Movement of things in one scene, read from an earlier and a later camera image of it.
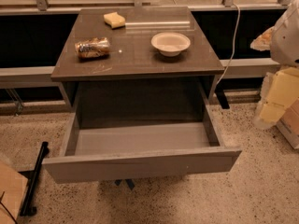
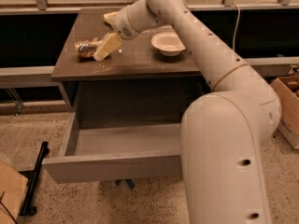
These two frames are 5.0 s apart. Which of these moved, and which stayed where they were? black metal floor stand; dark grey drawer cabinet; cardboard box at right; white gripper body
Moved: white gripper body
Stayed: dark grey drawer cabinet; black metal floor stand; cardboard box at right
